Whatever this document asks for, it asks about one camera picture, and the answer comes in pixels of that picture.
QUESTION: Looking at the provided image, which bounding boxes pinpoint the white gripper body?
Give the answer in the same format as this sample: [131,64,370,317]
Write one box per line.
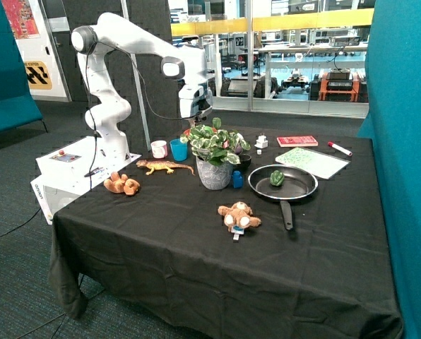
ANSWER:
[178,84,213,119]

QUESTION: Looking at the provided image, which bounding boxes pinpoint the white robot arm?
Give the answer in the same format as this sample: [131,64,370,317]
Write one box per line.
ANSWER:
[71,13,213,162]

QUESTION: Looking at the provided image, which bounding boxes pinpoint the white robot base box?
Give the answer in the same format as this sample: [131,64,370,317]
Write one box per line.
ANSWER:
[31,136,140,225]

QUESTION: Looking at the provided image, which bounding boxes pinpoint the potted plant in grey pot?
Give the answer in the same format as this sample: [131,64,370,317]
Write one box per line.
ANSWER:
[179,117,251,191]

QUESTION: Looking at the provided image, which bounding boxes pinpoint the blue plastic cup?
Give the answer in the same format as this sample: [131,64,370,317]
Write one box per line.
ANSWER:
[170,138,188,162]

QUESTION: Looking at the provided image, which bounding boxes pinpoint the white pink cup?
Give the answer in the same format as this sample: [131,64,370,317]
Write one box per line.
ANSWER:
[150,140,168,159]

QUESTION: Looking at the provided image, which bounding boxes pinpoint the orange toy lizard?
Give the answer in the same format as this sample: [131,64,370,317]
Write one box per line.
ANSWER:
[136,160,195,175]

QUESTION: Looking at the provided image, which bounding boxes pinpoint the black small bowl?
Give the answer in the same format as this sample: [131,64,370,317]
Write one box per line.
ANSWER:
[235,154,251,172]

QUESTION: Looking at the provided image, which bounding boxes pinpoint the white power adapter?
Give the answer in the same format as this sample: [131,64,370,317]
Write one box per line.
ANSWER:
[255,134,268,149]

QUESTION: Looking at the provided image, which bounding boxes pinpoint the blue toy block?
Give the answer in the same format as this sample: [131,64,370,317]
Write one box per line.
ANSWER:
[232,170,244,189]

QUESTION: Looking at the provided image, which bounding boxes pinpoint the red book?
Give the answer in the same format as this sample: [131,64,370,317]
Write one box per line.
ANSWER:
[276,136,319,148]

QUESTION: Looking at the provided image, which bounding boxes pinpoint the orange plush toy left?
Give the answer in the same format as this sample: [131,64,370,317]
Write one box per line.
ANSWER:
[103,172,141,196]

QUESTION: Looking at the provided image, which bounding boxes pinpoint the green toy bell pepper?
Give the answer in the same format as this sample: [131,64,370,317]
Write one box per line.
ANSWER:
[270,170,285,187]

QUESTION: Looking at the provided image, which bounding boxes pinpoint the black frying pan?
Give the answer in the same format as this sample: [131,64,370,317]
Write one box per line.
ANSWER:
[247,165,319,231]

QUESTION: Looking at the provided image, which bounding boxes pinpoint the brown teddy bear front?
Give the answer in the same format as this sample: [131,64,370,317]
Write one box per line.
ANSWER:
[218,201,261,241]

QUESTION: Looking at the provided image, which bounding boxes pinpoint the green patterned notebook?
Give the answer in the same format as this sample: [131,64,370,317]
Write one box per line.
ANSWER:
[275,147,350,179]

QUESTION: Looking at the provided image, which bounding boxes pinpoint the red white marker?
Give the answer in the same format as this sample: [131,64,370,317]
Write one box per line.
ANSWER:
[327,141,352,157]

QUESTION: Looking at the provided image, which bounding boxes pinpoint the black tablecloth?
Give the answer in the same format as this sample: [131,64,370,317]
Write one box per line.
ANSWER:
[48,136,405,338]

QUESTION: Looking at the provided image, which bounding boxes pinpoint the teal sofa left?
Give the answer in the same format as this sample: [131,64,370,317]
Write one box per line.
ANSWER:
[0,2,43,132]

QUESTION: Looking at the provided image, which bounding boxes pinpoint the teal partition right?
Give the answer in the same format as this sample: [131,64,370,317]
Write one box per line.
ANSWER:
[358,1,421,338]

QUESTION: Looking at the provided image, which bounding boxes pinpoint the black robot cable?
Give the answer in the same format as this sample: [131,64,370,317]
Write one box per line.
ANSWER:
[85,40,194,191]

